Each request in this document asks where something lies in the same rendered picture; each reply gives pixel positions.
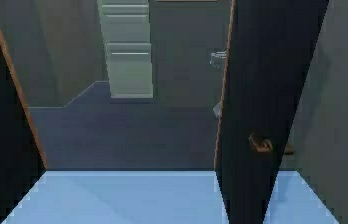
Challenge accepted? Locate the brown door frame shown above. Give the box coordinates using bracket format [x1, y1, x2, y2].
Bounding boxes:
[0, 0, 49, 224]

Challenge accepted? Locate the black room door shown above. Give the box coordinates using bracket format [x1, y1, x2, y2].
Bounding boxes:
[213, 0, 331, 224]

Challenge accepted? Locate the brown door handle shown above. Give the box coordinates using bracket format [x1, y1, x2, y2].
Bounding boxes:
[248, 133, 274, 154]

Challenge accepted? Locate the pale green chest of drawers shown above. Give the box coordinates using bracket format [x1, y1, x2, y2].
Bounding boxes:
[96, 0, 155, 100]

